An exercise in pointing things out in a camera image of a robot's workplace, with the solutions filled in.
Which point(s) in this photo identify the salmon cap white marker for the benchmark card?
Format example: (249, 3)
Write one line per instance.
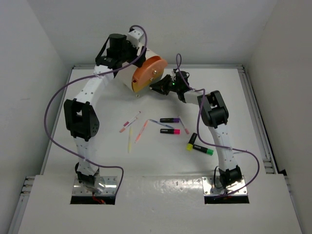
(183, 125)

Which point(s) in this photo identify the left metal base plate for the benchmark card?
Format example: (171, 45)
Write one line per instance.
(103, 186)

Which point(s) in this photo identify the orange thin pen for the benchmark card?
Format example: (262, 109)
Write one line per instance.
(141, 131)

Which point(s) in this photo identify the white round drawer cabinet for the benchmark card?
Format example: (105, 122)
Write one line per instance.
(139, 78)

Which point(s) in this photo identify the pink cap black highlighter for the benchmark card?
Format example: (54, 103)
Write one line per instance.
(170, 131)

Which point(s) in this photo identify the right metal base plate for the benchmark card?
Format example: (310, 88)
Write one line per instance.
(213, 187)

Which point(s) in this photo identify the yellow cap black highlighter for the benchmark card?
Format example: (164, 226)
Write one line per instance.
(191, 142)

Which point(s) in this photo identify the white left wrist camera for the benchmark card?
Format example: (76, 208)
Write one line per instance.
(135, 37)

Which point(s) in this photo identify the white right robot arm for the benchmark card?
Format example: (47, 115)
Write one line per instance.
(214, 115)

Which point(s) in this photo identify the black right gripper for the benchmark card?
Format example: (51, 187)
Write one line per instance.
(158, 87)

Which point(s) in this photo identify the yellow thin pen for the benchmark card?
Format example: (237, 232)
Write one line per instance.
(130, 139)

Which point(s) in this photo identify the peach cap white marker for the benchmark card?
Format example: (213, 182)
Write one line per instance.
(127, 125)

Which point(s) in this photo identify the purple cap black highlighter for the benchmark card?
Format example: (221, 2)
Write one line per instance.
(170, 120)

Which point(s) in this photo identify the magenta cap white marker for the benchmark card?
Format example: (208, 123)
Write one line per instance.
(131, 119)

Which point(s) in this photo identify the green cap black highlighter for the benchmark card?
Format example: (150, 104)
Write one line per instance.
(203, 149)

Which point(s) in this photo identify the blue ballpoint pen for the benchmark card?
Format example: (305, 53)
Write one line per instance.
(162, 124)

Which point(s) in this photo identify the metal base plate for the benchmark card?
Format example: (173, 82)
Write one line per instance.
(103, 186)
(213, 187)

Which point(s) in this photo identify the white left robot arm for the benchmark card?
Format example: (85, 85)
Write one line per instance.
(80, 116)

